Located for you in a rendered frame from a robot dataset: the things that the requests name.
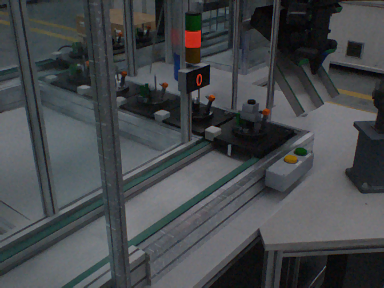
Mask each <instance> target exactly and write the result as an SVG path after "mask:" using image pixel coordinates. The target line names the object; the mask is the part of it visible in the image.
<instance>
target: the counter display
mask: <svg viewBox="0 0 384 288"><path fill-rule="evenodd" d="M201 69H203V86H202V87H199V88H197V89H194V81H195V71H198V70H201ZM209 84H210V65H206V66H204V67H200V68H198V69H195V70H192V71H190V72H187V73H186V94H188V93H191V92H193V91H196V90H198V89H200V88H203V87H205V86H207V85H209Z"/></svg>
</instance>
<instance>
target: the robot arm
mask: <svg viewBox="0 0 384 288"><path fill-rule="evenodd" d="M342 1H384V0H309V1H308V2H307V3H296V2H290V3H289V8H288V12H287V16H286V24H291V25H305V23H306V22H309V18H310V12H311V11H312V14H311V24H310V29H306V30H305V31H306V32H303V33H298V32H294V33H291V36H290V39H289V41H290V42H291V44H292V45H295V44H298V43H303V44H304V45H306V46H309V47H303V46H302V47H300V48H298V49H297V50H296V51H295V56H296V57H301V58H306V59H308V60H309V63H310V68H311V73H312V74H313V75H315V74H316V73H317V71H318V70H319V68H320V66H321V64H322V63H323V62H324V60H325V59H326V57H327V56H328V55H329V53H327V52H325V48H327V47H331V49H332V50H333V49H335V48H337V42H336V40H334V39H328V38H327V37H328V33H331V30H330V29H329V24H330V16H331V13H336V12H337V11H338V9H337V8H336V7H335V6H334V3H337V2H342ZM329 4H332V5H331V6H320V8H319V9H314V7H316V6H318V5H329ZM372 99H374V106H375V107H376V108H377V109H378V112H377V117H376V121H375V124H373V125H370V126H371V127H372V128H373V129H374V130H375V131H376V132H377V133H379V134H384V75H383V78H382V80H381V81H380V82H377V81H376V82H375V88H374V90H373V91H372Z"/></svg>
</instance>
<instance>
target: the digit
mask: <svg viewBox="0 0 384 288"><path fill-rule="evenodd" d="M202 86H203V69H201V70H198V71H195V81H194V89H197V88H199V87H202Z"/></svg>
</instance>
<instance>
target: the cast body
mask: <svg viewBox="0 0 384 288"><path fill-rule="evenodd" d="M258 110H259V103H258V102H256V100H254V99H249V100H247V101H246V102H244V103H243V104H242V110H238V112H239V113H241V114H240V118H242V119H245V120H248V121H252V122H256V121H258V120H260V119H261V114H260V113H259V111H258Z"/></svg>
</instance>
